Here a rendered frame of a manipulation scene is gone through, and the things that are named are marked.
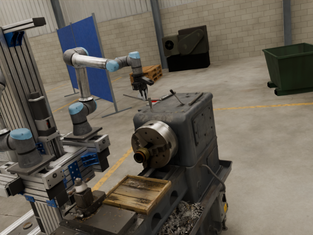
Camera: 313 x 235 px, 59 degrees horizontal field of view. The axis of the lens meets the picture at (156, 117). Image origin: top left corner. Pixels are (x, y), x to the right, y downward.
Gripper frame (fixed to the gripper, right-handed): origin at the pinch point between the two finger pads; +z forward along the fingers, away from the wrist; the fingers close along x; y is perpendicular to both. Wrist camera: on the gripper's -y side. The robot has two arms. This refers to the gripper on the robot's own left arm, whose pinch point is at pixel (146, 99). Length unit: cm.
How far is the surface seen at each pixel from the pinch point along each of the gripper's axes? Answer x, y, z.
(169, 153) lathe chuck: 23.6, -27.1, 29.8
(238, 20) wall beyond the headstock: -951, 182, -6
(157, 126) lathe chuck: 18.5, -18.4, 12.9
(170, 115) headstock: 4.6, -21.6, 10.5
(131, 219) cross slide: 77, -31, 39
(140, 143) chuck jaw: 29.6, -9.5, 21.3
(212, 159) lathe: -31, -33, 64
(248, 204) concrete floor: -70, -47, 135
